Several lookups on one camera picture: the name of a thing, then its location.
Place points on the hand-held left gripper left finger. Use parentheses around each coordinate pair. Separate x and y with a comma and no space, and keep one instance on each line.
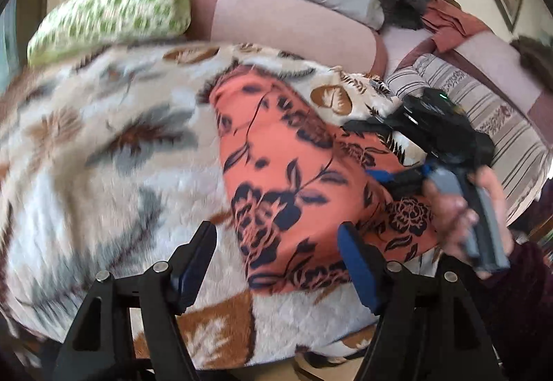
(183,290)

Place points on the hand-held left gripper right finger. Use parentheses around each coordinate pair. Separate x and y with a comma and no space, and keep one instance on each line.
(358,268)

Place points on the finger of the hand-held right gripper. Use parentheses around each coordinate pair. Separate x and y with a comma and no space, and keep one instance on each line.
(367,126)
(399,182)

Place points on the orange floral blouse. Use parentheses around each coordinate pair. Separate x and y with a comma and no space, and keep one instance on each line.
(281,156)

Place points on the person's right forearm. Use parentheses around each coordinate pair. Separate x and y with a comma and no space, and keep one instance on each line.
(518,312)

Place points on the person's right hand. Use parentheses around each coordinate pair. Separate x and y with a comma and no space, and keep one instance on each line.
(451,225)

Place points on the striped cushion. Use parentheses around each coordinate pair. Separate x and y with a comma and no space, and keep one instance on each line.
(510,139)

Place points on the pink bolster pillow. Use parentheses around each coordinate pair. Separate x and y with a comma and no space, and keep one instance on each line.
(497,57)
(285,22)

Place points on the rust coloured cloth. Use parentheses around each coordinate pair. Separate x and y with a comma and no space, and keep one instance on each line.
(453,26)

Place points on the dark furry cloth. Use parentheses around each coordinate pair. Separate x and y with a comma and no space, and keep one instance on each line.
(535,57)
(401,5)

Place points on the leaf print fleece blanket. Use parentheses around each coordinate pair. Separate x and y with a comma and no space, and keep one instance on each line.
(108,191)

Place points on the green checkered pillow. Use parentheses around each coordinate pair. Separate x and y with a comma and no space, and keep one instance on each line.
(112,13)

